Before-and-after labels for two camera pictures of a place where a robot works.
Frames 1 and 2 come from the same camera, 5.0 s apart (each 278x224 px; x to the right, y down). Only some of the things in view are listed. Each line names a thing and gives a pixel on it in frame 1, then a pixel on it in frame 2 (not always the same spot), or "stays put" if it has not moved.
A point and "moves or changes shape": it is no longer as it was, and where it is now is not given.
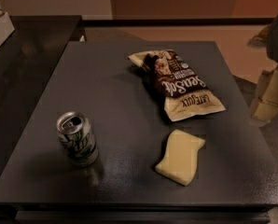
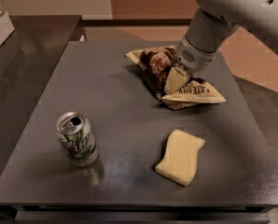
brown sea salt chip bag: (185, 95) moves or changes shape
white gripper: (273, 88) to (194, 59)
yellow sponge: (180, 163) stays put
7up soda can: (79, 145) stays put
